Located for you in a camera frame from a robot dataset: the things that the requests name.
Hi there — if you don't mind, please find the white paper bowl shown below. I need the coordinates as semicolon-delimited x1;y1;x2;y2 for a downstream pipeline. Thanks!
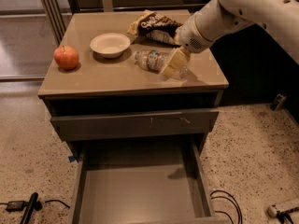
90;33;131;59

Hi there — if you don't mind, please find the red apple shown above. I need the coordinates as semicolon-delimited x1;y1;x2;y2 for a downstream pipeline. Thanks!
53;45;79;70

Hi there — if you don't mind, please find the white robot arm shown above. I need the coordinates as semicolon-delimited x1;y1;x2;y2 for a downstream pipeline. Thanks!
160;0;299;80

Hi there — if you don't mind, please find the closed grey top drawer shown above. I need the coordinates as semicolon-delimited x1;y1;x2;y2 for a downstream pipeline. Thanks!
50;109;219;142

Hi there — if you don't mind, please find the blue tape piece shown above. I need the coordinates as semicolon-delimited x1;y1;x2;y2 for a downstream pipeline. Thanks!
68;156;76;162

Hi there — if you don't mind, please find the open grey middle drawer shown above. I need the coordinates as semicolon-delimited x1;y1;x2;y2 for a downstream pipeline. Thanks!
68;139;230;224

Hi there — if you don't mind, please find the small grey floor device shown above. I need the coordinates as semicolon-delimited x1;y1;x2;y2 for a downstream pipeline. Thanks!
270;93;286;111

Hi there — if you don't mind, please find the black handheld tool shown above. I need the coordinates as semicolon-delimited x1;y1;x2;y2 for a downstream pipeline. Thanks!
20;192;42;224

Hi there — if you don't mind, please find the white power strip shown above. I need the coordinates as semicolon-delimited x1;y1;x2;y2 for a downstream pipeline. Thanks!
266;197;299;219

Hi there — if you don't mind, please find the brown snack chip bag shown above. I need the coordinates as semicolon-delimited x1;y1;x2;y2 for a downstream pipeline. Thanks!
128;10;182;46

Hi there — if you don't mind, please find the black looped cable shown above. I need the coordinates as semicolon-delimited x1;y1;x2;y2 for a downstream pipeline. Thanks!
209;189;244;224

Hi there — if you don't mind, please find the clear plastic water bottle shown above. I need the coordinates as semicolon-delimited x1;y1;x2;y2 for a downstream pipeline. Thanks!
133;49;189;81

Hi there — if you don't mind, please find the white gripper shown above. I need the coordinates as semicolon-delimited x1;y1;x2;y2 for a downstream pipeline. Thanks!
159;12;213;81

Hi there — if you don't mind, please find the grey drawer cabinet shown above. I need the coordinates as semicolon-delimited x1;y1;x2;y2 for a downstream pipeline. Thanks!
37;9;230;224

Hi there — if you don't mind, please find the black power adapter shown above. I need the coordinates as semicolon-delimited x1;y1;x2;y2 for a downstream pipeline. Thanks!
6;201;27;212

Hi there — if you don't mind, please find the thin black adapter cable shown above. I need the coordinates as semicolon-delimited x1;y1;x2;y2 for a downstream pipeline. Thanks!
0;199;71;210

